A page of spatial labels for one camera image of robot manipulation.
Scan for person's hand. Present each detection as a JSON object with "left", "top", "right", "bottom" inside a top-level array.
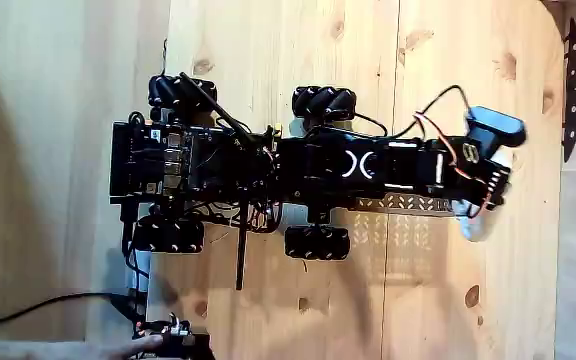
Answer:
[{"left": 115, "top": 333, "right": 165, "bottom": 359}]

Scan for black camera cable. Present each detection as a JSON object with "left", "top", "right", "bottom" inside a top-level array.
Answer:
[{"left": 353, "top": 84, "right": 472, "bottom": 140}]

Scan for black mobile robot chassis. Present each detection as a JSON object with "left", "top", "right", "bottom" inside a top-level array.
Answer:
[{"left": 109, "top": 112, "right": 289, "bottom": 236}]

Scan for black power cable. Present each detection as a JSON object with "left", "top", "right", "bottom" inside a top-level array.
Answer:
[{"left": 0, "top": 292, "right": 147, "bottom": 326}]

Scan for red and white servo wires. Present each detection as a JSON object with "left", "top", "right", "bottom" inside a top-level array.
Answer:
[{"left": 411, "top": 110, "right": 493, "bottom": 220}]

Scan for black leader arm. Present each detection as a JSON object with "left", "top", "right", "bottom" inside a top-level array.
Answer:
[{"left": 132, "top": 312, "right": 217, "bottom": 360}]

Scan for black mecanum wheel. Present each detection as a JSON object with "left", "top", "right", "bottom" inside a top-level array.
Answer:
[
  {"left": 291, "top": 85, "right": 357, "bottom": 122},
  {"left": 132, "top": 214, "right": 205, "bottom": 254},
  {"left": 284, "top": 224, "right": 352, "bottom": 261},
  {"left": 147, "top": 74, "right": 218, "bottom": 111}
]

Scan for pale white sock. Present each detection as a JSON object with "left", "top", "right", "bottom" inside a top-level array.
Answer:
[{"left": 451, "top": 147, "right": 515, "bottom": 242}]

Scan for black antenna rod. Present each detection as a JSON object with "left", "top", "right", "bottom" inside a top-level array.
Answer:
[
  {"left": 235, "top": 199, "right": 250, "bottom": 292},
  {"left": 178, "top": 71, "right": 258, "bottom": 145}
]

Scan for black oval wrist camera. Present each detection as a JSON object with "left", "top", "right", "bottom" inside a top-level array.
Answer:
[{"left": 464, "top": 105, "right": 527, "bottom": 160}]

